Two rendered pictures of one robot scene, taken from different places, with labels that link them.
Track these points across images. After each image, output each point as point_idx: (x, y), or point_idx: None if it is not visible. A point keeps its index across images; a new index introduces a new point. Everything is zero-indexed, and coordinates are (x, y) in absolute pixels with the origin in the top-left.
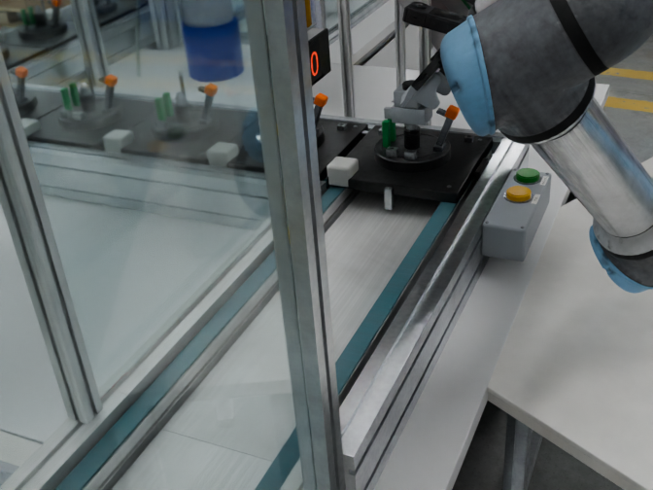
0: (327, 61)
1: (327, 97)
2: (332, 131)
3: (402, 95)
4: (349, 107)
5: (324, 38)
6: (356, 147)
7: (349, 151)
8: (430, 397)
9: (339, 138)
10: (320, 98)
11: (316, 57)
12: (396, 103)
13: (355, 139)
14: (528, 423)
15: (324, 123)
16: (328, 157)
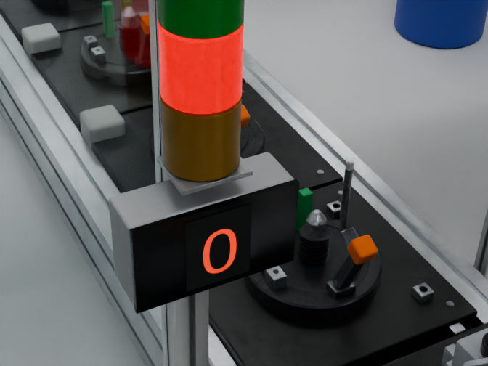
0: (283, 244)
1: (375, 252)
2: (400, 293)
3: (463, 365)
4: (487, 246)
5: (276, 202)
6: (396, 362)
7: (392, 356)
8: None
9: (393, 319)
10: (356, 249)
11: (230, 240)
12: (456, 365)
13: (420, 337)
14: None
15: (407, 263)
16: (327, 358)
